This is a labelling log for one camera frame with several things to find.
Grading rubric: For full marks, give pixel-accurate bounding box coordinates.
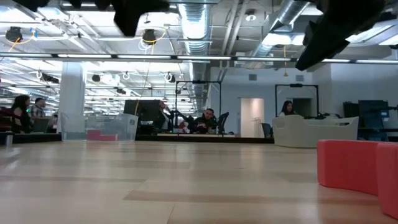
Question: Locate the dark cabinet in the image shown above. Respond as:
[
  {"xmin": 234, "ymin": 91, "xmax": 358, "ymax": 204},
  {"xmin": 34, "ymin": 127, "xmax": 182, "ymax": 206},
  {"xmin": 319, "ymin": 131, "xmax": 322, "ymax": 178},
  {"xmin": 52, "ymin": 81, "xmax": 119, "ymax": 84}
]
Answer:
[{"xmin": 343, "ymin": 99, "xmax": 398, "ymax": 142}]

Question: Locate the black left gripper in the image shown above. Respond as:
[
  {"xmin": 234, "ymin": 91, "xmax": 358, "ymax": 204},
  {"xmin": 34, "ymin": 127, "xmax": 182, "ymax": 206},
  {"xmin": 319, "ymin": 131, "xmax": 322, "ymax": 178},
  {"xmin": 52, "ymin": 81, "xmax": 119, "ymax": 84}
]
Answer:
[{"xmin": 12, "ymin": 0, "xmax": 112, "ymax": 12}]

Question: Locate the black yellow cable reel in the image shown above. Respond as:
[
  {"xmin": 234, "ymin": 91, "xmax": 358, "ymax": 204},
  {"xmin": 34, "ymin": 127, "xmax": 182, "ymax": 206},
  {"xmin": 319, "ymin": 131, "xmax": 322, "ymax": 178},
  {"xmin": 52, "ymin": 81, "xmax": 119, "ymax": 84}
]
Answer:
[{"xmin": 142, "ymin": 28, "xmax": 157, "ymax": 45}]

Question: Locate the black rig frame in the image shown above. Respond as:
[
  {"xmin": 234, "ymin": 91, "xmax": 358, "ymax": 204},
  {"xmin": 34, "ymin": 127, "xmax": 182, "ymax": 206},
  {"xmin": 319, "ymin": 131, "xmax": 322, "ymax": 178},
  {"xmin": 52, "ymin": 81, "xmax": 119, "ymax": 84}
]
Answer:
[
  {"xmin": 175, "ymin": 80, "xmax": 222, "ymax": 121},
  {"xmin": 274, "ymin": 83, "xmax": 320, "ymax": 121}
]

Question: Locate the ceiling light strip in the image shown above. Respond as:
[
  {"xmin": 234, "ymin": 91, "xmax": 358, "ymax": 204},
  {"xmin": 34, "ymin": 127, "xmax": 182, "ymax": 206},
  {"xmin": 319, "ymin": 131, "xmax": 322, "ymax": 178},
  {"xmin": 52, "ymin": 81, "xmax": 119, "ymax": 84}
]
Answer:
[{"xmin": 0, "ymin": 52, "xmax": 398, "ymax": 65}]

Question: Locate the black office chair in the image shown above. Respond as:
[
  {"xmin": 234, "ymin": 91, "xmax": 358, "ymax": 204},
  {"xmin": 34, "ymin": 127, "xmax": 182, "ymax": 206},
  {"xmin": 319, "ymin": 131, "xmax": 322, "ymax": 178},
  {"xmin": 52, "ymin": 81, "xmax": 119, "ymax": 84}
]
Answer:
[{"xmin": 217, "ymin": 111, "xmax": 230, "ymax": 134}]

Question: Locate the person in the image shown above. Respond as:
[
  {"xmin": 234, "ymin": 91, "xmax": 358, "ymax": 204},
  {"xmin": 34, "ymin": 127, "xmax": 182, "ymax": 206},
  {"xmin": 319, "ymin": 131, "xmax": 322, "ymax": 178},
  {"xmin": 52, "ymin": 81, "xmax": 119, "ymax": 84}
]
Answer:
[
  {"xmin": 11, "ymin": 95, "xmax": 34, "ymax": 134},
  {"xmin": 194, "ymin": 108, "xmax": 218, "ymax": 134},
  {"xmin": 157, "ymin": 100, "xmax": 175, "ymax": 131},
  {"xmin": 29, "ymin": 97, "xmax": 47, "ymax": 119},
  {"xmin": 279, "ymin": 100, "xmax": 296, "ymax": 118}
]

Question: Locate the small red cube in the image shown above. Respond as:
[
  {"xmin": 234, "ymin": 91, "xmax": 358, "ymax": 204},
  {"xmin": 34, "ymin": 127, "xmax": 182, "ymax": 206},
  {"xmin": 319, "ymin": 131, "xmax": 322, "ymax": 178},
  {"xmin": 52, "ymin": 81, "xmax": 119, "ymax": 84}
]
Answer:
[{"xmin": 86, "ymin": 129, "xmax": 101, "ymax": 141}]

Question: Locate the black table frame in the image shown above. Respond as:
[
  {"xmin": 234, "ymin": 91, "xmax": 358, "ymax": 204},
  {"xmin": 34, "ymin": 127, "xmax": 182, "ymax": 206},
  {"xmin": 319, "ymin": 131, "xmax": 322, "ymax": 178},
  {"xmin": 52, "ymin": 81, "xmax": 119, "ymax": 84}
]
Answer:
[{"xmin": 0, "ymin": 132, "xmax": 275, "ymax": 145}]

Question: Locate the clear plastic bin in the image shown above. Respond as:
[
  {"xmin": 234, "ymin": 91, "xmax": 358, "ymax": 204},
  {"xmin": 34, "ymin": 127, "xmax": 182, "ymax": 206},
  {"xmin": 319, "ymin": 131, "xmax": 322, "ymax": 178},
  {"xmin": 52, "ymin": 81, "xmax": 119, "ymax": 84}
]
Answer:
[{"xmin": 60, "ymin": 112, "xmax": 139, "ymax": 141}]

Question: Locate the silver ceiling duct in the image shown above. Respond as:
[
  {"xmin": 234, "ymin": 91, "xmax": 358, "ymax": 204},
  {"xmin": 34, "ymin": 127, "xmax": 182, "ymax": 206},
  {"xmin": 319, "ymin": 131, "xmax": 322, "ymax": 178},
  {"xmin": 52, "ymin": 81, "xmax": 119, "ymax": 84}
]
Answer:
[
  {"xmin": 177, "ymin": 2, "xmax": 215, "ymax": 114},
  {"xmin": 248, "ymin": 0, "xmax": 313, "ymax": 58}
]

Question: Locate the white square column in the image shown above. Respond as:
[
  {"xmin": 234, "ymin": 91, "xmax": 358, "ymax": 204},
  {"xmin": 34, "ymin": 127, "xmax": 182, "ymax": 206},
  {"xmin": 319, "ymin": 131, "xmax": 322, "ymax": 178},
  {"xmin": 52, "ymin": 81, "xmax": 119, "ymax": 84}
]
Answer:
[{"xmin": 57, "ymin": 61, "xmax": 86, "ymax": 133}]

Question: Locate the dark office chair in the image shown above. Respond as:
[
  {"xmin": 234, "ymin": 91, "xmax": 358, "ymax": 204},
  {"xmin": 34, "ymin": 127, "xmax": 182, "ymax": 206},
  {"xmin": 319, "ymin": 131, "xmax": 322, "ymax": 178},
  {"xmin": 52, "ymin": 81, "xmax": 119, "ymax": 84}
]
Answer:
[{"xmin": 261, "ymin": 123, "xmax": 274, "ymax": 138}]

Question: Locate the black monitor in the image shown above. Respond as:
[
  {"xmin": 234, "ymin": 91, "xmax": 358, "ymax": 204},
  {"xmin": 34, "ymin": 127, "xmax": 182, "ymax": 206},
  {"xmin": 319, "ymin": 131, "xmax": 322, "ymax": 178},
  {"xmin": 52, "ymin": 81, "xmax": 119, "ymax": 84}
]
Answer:
[{"xmin": 123, "ymin": 99, "xmax": 160, "ymax": 122}]

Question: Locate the orange arch block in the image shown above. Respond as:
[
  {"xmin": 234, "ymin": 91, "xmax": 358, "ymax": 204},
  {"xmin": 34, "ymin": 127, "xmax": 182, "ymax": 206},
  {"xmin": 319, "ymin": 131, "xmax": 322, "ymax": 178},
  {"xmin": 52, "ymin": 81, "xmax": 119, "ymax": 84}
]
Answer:
[{"xmin": 317, "ymin": 139, "xmax": 398, "ymax": 220}]

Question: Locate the white plastic bin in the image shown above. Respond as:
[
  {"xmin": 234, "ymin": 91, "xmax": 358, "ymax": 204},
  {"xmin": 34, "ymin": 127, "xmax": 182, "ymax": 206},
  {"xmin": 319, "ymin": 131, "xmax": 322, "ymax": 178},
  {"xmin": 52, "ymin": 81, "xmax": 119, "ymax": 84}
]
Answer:
[{"xmin": 272, "ymin": 114, "xmax": 360, "ymax": 149}]

